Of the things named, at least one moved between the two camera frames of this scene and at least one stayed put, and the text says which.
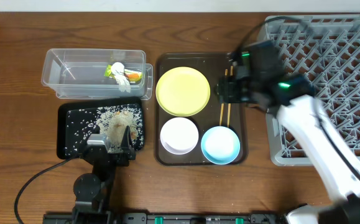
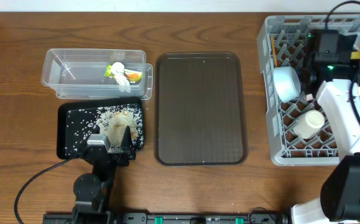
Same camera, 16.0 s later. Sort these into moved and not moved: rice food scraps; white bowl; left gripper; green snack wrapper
Moved: white bowl
Not moved: left gripper; green snack wrapper; rice food scraps
